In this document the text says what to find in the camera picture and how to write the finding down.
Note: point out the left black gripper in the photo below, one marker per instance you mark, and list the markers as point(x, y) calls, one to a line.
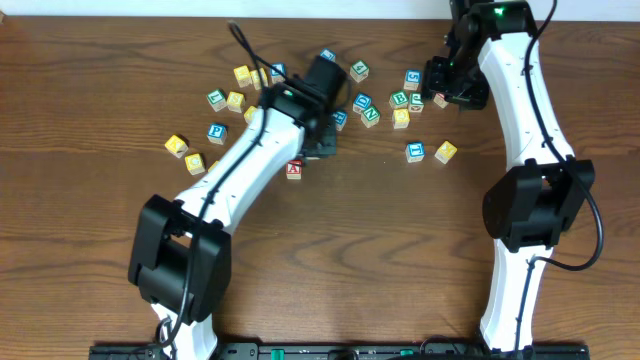
point(327, 143)

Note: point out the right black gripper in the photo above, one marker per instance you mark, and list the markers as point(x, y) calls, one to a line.
point(433, 82)

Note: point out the red A block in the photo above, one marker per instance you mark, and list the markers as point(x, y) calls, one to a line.
point(294, 170)

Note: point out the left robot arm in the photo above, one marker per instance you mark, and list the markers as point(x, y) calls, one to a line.
point(181, 257)

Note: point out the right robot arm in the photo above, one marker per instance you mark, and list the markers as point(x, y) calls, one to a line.
point(494, 56)

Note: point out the red M block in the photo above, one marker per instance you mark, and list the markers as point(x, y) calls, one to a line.
point(439, 99)

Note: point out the blue H block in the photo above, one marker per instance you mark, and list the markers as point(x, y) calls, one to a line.
point(340, 117)

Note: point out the green J block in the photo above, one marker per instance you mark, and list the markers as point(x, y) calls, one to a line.
point(416, 104)

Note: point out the green N block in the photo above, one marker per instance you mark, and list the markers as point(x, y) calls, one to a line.
point(370, 116)

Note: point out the yellow block far right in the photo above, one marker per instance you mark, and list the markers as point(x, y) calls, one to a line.
point(445, 152)

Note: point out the green B block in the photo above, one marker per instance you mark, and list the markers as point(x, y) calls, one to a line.
point(399, 100)

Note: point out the yellow G block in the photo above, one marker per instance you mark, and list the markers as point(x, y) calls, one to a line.
point(400, 118)

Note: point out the yellow block centre left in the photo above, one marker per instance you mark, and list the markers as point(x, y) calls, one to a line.
point(249, 114)

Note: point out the blue L block left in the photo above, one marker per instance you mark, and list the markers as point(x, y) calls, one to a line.
point(278, 72)

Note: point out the blue l block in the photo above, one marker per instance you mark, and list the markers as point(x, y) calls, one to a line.
point(328, 54)
point(278, 72)

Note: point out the green 4 block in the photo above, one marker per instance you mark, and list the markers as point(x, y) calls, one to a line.
point(359, 71)

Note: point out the blue T block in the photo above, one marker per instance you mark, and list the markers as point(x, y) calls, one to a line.
point(414, 152)

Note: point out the blue L block top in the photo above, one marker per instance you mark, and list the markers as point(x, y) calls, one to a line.
point(328, 54)

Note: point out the yellow block top right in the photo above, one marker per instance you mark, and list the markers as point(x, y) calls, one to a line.
point(259, 78)

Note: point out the yellow block beside L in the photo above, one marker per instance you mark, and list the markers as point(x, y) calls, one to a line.
point(236, 102)

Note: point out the blue P block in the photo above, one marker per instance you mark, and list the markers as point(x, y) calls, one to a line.
point(217, 134)

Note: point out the yellow block top left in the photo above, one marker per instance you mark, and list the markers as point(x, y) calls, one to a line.
point(243, 76)

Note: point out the yellow block lower right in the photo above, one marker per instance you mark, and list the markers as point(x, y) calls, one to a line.
point(212, 167)

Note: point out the green L block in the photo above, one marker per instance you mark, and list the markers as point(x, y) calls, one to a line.
point(217, 100)

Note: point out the yellow block lower middle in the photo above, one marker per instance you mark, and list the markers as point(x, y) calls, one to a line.
point(195, 164)

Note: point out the yellow block far left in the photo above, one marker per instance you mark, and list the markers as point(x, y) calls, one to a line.
point(176, 146)

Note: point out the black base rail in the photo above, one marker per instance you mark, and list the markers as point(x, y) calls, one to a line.
point(430, 350)

